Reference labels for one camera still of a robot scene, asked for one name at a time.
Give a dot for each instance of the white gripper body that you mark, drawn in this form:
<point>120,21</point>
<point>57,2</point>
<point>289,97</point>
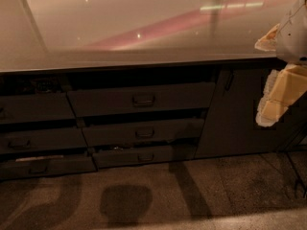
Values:
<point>294,38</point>

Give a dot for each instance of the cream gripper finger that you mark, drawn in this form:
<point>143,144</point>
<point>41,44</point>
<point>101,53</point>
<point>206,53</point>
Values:
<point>282,89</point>
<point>267,43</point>

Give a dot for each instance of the dark drawer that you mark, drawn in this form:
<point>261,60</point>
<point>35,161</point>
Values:
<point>40,140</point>
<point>165,130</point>
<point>139,156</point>
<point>34,108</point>
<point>47,167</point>
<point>96,102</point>

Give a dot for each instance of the dark cabinet door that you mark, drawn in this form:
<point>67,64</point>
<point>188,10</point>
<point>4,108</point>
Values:
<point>230,126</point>

